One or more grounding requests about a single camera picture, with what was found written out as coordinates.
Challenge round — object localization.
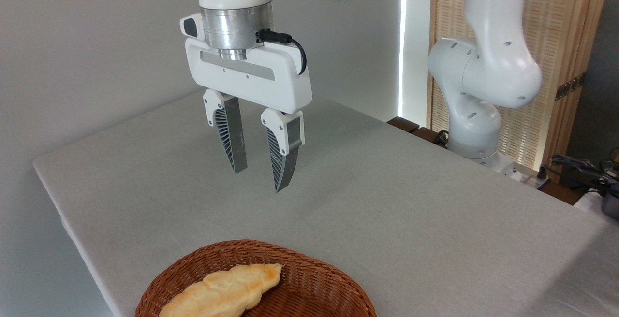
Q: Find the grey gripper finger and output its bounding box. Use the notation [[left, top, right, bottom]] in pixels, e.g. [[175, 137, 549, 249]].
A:
[[261, 108, 305, 194], [203, 89, 248, 174]]

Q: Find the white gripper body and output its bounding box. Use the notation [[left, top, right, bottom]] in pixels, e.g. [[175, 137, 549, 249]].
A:
[[185, 37, 313, 115]]

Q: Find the braided golden bread loaf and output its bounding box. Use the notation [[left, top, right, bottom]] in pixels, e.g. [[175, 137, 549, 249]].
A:
[[159, 263, 282, 317]]

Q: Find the grey tablecloth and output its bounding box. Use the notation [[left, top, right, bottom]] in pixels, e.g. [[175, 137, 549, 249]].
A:
[[33, 90, 619, 317]]

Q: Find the dark wooden bench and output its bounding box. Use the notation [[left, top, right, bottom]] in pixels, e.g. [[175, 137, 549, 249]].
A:
[[387, 116, 450, 149]]

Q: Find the brown wicker basket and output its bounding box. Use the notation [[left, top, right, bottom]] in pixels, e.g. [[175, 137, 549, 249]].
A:
[[134, 239, 378, 317]]

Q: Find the white power strip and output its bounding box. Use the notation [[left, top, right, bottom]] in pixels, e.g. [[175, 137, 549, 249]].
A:
[[505, 161, 552, 189]]

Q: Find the bamboo folding screen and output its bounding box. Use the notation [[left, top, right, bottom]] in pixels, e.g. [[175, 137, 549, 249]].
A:
[[428, 0, 612, 183]]

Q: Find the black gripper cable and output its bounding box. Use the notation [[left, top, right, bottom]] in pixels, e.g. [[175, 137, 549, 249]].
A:
[[256, 29, 308, 76]]

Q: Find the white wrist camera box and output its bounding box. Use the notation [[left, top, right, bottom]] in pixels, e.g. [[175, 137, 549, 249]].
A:
[[180, 14, 206, 42]]

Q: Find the black cable bundle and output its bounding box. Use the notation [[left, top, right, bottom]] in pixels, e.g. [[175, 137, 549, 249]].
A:
[[549, 149, 619, 197]]

